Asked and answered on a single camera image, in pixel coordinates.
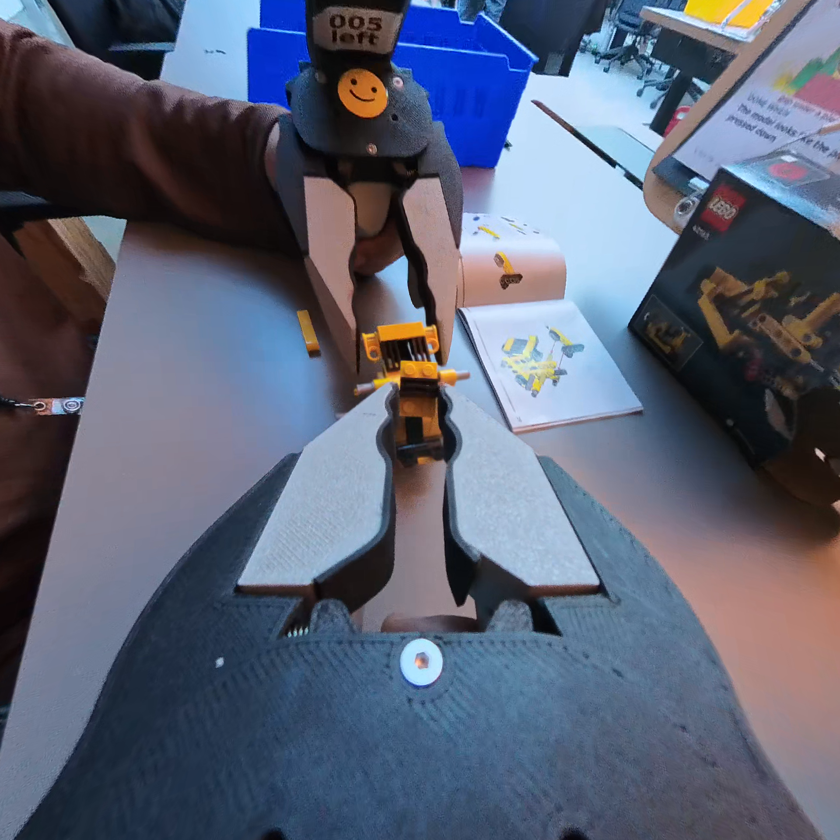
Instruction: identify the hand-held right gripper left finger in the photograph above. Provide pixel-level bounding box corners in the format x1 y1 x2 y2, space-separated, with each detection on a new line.
238 386 398 613

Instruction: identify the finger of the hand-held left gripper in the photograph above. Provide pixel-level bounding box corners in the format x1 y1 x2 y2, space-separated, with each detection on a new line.
303 175 362 374
395 175 460 366

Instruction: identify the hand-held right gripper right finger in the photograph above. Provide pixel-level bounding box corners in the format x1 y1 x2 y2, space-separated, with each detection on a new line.
441 390 602 608

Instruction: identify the yellow and black lego model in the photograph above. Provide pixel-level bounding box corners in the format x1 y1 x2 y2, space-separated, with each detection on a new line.
354 322 471 468

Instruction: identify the person's left forearm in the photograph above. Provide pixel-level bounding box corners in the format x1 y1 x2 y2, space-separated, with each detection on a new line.
0 20 309 258

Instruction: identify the lego instruction booklet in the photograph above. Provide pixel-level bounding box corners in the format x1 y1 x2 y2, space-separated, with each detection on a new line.
456 212 645 434

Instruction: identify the black lego set box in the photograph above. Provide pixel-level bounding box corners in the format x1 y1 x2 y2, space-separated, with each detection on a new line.
628 164 840 514

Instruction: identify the person's left hand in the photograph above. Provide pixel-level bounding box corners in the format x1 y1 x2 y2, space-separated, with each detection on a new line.
351 223 408 277

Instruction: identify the blue plastic bin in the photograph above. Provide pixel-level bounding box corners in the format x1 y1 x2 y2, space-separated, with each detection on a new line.
247 0 539 169

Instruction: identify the dark flat panel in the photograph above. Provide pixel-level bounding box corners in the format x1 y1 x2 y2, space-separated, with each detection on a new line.
530 98 665 191

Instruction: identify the wooden furniture piece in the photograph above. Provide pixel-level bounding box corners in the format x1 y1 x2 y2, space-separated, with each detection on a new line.
13 217 118 317

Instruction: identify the dark chair back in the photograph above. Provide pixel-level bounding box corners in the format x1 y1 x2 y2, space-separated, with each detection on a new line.
49 0 188 81

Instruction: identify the black office chair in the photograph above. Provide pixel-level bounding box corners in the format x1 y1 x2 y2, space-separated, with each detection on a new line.
594 0 657 81

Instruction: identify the person's torso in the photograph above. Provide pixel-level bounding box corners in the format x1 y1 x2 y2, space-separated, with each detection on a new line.
0 190 120 729

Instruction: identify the background desk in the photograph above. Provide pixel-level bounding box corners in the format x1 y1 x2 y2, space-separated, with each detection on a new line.
640 5 777 132

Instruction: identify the printed sign on wooden stand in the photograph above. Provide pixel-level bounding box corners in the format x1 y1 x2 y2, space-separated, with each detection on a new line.
643 0 840 235

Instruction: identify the yellow object on desk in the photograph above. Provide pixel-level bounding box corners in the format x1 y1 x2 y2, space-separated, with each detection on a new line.
682 0 779 31

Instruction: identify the badge lanyard clip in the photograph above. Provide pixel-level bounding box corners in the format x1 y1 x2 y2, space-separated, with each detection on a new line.
0 392 87 419

